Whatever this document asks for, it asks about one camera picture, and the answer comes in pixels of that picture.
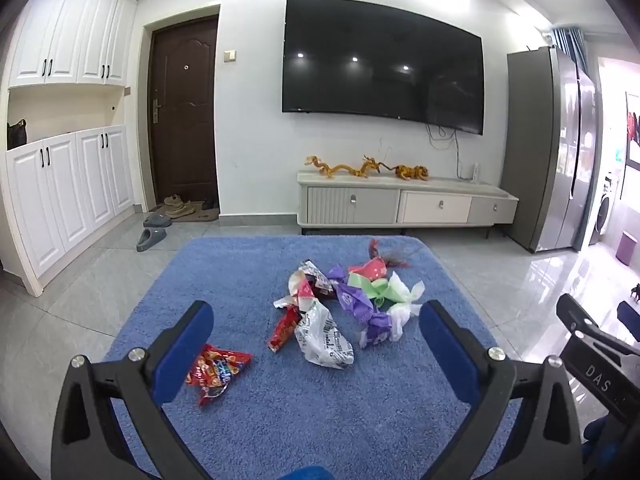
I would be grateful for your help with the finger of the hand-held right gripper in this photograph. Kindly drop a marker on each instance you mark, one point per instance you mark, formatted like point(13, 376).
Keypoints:
point(595, 360)

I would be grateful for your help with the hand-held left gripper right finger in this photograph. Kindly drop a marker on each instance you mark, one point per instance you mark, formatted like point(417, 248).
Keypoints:
point(446, 345)

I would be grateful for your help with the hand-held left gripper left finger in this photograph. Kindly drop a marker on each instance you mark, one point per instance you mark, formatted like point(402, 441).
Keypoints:
point(185, 345)

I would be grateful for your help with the red and white snack wrapper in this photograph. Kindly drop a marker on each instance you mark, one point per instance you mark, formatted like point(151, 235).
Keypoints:
point(284, 327)

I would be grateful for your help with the purple plastic wrapper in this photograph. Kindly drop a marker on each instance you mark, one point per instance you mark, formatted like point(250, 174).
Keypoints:
point(376, 327)
point(350, 295)

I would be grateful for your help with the pink plastic wrapper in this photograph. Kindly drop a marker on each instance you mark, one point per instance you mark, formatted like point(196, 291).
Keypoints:
point(370, 267)

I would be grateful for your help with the person's right hand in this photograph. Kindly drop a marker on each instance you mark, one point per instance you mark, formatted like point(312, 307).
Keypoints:
point(600, 432)

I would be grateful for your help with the red colourful candy packet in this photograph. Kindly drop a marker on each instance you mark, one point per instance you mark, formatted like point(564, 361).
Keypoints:
point(215, 370)

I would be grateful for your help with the clear white plastic wrapper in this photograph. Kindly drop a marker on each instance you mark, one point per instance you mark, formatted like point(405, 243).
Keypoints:
point(406, 302)

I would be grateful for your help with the small black animal figurine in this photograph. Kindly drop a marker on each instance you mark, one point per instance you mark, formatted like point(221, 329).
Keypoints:
point(635, 292)

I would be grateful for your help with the green plastic wrapper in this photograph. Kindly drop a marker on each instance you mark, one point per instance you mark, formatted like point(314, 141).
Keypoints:
point(367, 287)

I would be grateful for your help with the reddish clear plastic wrapper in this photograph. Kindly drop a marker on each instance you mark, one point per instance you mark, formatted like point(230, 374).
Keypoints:
point(387, 255)

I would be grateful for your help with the purple stool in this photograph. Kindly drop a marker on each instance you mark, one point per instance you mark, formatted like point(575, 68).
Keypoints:
point(627, 247)

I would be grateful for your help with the white printed plastic bag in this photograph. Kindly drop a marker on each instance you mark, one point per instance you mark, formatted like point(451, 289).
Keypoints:
point(325, 342)

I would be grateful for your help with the blue fluffy mat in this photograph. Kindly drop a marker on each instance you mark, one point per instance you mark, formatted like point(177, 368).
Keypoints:
point(300, 410)

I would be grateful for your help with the pair of beige shoes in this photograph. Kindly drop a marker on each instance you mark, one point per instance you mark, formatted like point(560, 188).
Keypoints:
point(177, 206)

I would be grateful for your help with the dark brown snack wrapper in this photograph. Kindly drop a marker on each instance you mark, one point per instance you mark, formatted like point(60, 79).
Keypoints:
point(316, 282)

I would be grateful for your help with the grey white television cabinet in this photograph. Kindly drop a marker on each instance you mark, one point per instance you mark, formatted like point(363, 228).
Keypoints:
point(400, 205)

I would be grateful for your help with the white washing machine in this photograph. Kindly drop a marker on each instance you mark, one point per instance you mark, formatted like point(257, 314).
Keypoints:
point(606, 210)

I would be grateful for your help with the white power strip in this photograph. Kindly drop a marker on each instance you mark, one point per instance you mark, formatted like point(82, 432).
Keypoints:
point(475, 172)

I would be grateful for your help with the golden tiger figurine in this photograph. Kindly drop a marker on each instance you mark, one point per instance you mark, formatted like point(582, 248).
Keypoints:
point(411, 173)

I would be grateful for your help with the short golden dragon figurine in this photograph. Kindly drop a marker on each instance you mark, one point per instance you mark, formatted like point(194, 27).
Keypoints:
point(372, 166)

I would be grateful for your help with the long golden dragon figurine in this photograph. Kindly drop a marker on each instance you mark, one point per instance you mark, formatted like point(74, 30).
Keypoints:
point(332, 169)

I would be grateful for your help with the grey refrigerator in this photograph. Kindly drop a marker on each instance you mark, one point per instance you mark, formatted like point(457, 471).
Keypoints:
point(545, 155)

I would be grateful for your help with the dark brown entrance door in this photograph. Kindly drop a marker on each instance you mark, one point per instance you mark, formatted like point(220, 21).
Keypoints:
point(185, 120)

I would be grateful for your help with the black bag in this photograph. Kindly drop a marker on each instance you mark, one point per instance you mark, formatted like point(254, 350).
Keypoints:
point(16, 135)

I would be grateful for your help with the blue curtain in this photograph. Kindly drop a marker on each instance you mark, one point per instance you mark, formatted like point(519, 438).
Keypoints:
point(570, 45)

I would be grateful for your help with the framed wall picture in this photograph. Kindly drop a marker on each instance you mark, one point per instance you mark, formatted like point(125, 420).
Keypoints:
point(633, 130)

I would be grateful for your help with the wall light switch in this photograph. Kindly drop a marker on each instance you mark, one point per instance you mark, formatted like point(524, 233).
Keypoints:
point(229, 56)

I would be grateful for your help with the black wall television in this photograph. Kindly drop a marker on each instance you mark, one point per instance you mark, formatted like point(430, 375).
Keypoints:
point(380, 60)

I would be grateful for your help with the white wall cabinet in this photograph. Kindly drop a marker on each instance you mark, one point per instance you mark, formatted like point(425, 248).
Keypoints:
point(70, 30)

